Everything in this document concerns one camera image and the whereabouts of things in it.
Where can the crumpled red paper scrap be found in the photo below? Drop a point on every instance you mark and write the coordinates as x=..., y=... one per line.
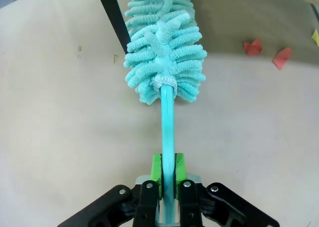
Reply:
x=253, y=47

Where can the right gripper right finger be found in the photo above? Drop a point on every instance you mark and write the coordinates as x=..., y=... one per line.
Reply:
x=192, y=202

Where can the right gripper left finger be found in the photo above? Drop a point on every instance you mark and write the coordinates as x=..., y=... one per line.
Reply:
x=147, y=202

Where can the two-tier wooden shelf black frame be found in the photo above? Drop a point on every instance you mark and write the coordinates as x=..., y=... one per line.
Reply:
x=112, y=12

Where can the teal chenille duster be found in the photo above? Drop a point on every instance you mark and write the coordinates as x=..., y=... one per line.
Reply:
x=164, y=50

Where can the yellow paper scrap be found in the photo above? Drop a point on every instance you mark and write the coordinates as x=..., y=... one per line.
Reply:
x=316, y=37

